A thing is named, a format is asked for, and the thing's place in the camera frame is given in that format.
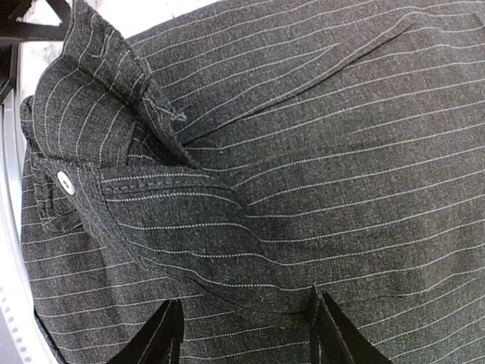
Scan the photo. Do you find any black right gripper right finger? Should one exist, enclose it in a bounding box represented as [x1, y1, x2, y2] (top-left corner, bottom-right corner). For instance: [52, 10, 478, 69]
[305, 287, 392, 364]

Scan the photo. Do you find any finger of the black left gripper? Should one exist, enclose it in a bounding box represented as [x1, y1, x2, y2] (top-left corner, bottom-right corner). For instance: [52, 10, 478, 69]
[0, 0, 75, 99]

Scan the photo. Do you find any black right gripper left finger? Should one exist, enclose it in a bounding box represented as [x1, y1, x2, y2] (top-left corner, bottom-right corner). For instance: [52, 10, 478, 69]
[108, 300, 184, 364]

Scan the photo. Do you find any black pinstripe long sleeve shirt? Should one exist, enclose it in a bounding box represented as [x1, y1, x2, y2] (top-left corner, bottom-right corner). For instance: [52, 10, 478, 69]
[20, 1, 484, 363]

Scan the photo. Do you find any aluminium front rail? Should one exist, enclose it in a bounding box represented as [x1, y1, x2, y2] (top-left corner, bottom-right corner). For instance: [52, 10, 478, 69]
[1, 89, 57, 363]

